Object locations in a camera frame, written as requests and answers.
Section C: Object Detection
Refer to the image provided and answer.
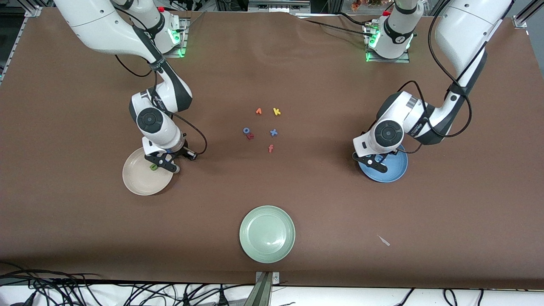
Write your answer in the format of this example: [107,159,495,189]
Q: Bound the blue plate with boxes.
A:
[359,144,408,183]

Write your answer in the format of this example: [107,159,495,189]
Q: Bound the beige brown plate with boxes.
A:
[122,147,175,196]

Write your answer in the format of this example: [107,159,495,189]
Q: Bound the pale green plate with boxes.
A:
[239,205,296,264]

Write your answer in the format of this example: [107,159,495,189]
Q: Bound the brown table cover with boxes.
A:
[0,8,544,289]

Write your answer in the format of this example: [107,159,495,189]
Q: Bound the grey metal box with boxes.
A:
[248,0,312,13]

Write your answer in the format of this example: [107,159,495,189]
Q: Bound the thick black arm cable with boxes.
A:
[115,53,156,78]

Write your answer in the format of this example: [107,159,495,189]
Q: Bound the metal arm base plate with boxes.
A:
[164,17,189,59]
[365,23,411,63]

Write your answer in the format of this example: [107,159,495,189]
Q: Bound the thin black cable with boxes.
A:
[181,12,205,32]

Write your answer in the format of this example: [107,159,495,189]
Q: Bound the grey metal bracket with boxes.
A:
[243,271,281,306]

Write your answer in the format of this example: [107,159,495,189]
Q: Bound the aluminium frame rail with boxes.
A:
[512,0,544,29]
[0,5,42,85]

